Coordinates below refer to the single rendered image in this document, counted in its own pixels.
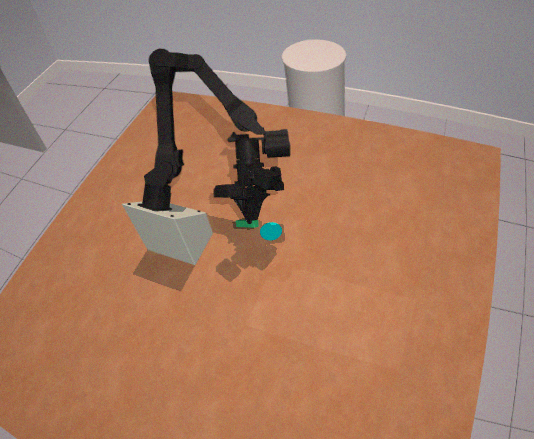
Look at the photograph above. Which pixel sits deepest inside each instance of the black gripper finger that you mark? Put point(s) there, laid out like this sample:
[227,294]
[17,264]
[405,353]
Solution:
[245,205]
[257,203]

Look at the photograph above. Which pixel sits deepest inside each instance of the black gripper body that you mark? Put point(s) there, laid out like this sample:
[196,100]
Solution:
[239,189]

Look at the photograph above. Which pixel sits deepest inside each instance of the cyan circle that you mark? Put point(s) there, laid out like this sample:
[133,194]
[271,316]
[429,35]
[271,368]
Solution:
[270,231]

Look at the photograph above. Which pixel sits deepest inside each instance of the green rectangular block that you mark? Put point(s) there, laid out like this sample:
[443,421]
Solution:
[243,223]

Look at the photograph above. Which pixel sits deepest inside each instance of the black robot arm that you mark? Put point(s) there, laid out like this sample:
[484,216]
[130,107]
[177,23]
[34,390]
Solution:
[169,160]

